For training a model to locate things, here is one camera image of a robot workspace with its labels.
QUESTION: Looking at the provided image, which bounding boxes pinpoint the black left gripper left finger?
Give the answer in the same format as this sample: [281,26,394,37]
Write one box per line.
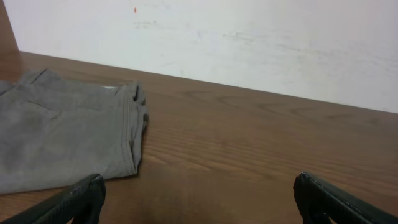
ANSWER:
[3,174,106,224]

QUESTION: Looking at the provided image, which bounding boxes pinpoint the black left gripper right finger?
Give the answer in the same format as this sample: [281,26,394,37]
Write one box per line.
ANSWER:
[293,172,397,224]

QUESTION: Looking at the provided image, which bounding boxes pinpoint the folded grey shorts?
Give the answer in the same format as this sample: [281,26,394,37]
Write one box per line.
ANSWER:
[1,69,149,194]

